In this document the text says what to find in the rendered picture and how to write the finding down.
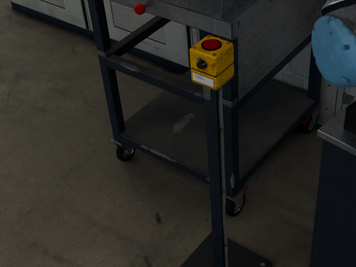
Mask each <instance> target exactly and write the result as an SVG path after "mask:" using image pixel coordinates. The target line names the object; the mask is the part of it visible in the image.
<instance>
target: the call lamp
mask: <svg viewBox="0 0 356 267"><path fill-rule="evenodd" d="M196 62H197V67H198V68H199V69H202V70H206V69H207V68H208V63H207V61H206V60H205V59H204V58H201V57H199V58H198V59H197V61H196Z"/></svg>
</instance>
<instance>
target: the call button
mask: <svg viewBox="0 0 356 267"><path fill-rule="evenodd" d="M219 45H220V43H219V42H218V41H217V40H213V39H211V40H207V41H206V42H204V43H203V46H204V47H205V48H207V49H215V48H217V47H219Z"/></svg>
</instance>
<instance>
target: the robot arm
mask: <svg viewBox="0 0 356 267"><path fill-rule="evenodd" d="M311 44H312V49H313V55H314V57H315V59H316V65H317V67H318V69H319V71H320V73H321V74H322V75H323V77H324V78H325V79H326V80H327V81H328V82H329V83H331V84H332V85H334V86H336V87H356V0H327V1H326V3H325V4H324V6H323V7H322V17H321V18H319V19H318V20H317V21H316V23H315V24H314V29H313V31H312V35H311Z"/></svg>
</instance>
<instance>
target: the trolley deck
mask: <svg viewBox="0 0 356 267"><path fill-rule="evenodd" d="M110 1H113V2H116V3H119V4H122V5H125V6H129V7H132V8H135V6H136V5H137V4H139V3H141V4H143V5H144V4H146V3H147V4H148V6H147V7H145V12H146V13H149V14H152V15H156V16H159V17H162V18H165V19H168V20H171V21H174V22H177V23H180V24H183V25H187V26H190V27H192V28H195V29H198V30H201V31H204V32H208V33H211V34H214V35H217V36H220V37H223V38H226V39H229V40H232V41H233V40H234V39H235V38H236V37H237V36H239V35H240V34H241V33H242V32H244V31H245V30H246V29H247V28H248V27H250V26H251V25H252V24H253V23H254V22H256V21H257V20H258V19H259V18H261V17H262V16H263V15H264V14H265V13H267V12H268V11H269V10H270V9H271V8H273V7H274V6H276V5H277V4H278V3H279V2H280V1H282V0H250V1H248V2H247V3H246V4H244V5H243V6H242V7H241V8H239V9H238V10H237V11H236V12H234V13H233V14H232V15H230V16H229V17H228V18H226V19H225V20H221V19H217V18H215V17H212V15H214V14H215V13H216V12H218V11H219V10H220V9H221V0H110Z"/></svg>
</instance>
